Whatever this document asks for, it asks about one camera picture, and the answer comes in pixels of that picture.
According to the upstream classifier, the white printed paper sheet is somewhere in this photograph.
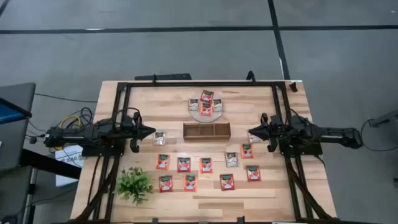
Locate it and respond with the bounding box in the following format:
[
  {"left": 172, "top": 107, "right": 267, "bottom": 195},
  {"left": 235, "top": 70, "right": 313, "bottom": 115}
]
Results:
[{"left": 55, "top": 144, "right": 84, "bottom": 187}]

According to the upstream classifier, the yellow cable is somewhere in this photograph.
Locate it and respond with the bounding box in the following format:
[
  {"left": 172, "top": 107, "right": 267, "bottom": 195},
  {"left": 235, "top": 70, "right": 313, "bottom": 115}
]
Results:
[{"left": 54, "top": 114, "right": 83, "bottom": 152}]

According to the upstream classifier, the wooden three-slot organizer box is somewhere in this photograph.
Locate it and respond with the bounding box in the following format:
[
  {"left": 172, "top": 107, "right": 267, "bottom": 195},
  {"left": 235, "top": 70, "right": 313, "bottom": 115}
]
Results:
[{"left": 182, "top": 121, "right": 231, "bottom": 143}]

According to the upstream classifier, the group of red snack packets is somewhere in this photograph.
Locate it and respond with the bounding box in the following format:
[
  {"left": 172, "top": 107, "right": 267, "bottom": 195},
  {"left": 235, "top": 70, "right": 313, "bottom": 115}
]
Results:
[{"left": 200, "top": 102, "right": 213, "bottom": 117}]

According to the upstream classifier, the black floor cable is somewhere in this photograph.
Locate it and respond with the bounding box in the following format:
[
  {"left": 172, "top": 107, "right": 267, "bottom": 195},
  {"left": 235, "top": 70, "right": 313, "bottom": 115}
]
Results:
[
  {"left": 34, "top": 93, "right": 98, "bottom": 104},
  {"left": 359, "top": 118, "right": 398, "bottom": 152}
]

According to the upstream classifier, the black-framed blue screen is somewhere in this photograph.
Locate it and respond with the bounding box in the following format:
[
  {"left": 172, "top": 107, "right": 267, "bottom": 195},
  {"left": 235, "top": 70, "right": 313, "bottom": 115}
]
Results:
[{"left": 0, "top": 97, "right": 33, "bottom": 125}]

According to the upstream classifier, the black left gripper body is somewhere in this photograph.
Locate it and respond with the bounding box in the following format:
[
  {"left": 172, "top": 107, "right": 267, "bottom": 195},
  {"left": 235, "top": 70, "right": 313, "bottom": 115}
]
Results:
[{"left": 123, "top": 111, "right": 144, "bottom": 142}]

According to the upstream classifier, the black metal beam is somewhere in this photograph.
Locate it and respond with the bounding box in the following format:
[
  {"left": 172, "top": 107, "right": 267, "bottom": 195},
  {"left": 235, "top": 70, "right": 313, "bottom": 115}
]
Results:
[{"left": 20, "top": 148, "right": 82, "bottom": 180}]

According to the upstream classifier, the grey desk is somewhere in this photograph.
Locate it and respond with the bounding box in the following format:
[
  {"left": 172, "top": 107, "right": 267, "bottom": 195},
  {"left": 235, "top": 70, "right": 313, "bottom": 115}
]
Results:
[{"left": 0, "top": 82, "right": 37, "bottom": 172}]

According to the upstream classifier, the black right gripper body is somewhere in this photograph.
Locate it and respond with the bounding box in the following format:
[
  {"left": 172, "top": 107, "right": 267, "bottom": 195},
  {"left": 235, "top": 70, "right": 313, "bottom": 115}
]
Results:
[{"left": 260, "top": 112, "right": 282, "bottom": 143}]

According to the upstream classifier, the grey metal stand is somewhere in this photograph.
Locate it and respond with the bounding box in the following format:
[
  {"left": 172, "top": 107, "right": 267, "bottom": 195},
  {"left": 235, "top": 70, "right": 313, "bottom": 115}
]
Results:
[{"left": 369, "top": 109, "right": 398, "bottom": 128}]

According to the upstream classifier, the red strawberry tea bag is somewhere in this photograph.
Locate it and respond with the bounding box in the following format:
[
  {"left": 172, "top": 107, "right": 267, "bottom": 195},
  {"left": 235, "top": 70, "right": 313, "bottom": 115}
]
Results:
[
  {"left": 177, "top": 157, "right": 192, "bottom": 173},
  {"left": 246, "top": 165, "right": 262, "bottom": 182},
  {"left": 220, "top": 174, "right": 236, "bottom": 192},
  {"left": 159, "top": 175, "right": 174, "bottom": 194},
  {"left": 200, "top": 90, "right": 215, "bottom": 104}
]

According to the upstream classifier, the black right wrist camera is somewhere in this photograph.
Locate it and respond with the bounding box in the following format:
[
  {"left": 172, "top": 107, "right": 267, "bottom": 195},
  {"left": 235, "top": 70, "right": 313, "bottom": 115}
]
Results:
[{"left": 267, "top": 136, "right": 279, "bottom": 153}]

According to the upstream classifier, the green artificial plant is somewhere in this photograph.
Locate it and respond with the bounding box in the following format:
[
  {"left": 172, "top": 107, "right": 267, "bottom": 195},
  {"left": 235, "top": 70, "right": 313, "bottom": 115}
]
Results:
[{"left": 115, "top": 166, "right": 154, "bottom": 207}]

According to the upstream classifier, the round woven white mat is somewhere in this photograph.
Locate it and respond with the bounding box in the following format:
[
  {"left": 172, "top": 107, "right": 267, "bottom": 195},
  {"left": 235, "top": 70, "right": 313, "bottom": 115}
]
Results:
[{"left": 188, "top": 90, "right": 223, "bottom": 123}]

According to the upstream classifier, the black aluminium table frame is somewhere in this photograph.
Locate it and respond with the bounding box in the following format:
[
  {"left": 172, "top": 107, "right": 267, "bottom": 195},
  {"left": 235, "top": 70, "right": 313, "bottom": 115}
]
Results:
[{"left": 73, "top": 80, "right": 336, "bottom": 224}]

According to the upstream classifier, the orange peach tea bag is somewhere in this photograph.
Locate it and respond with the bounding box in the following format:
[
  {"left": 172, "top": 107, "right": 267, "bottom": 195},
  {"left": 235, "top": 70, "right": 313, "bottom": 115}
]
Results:
[
  {"left": 183, "top": 174, "right": 198, "bottom": 192},
  {"left": 200, "top": 157, "right": 214, "bottom": 174},
  {"left": 240, "top": 143, "right": 254, "bottom": 159},
  {"left": 155, "top": 154, "right": 171, "bottom": 170}
]

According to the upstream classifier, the black power strip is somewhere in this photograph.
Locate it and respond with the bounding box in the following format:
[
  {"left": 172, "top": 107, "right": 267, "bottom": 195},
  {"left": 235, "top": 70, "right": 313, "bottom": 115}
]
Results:
[{"left": 134, "top": 73, "right": 193, "bottom": 81}]

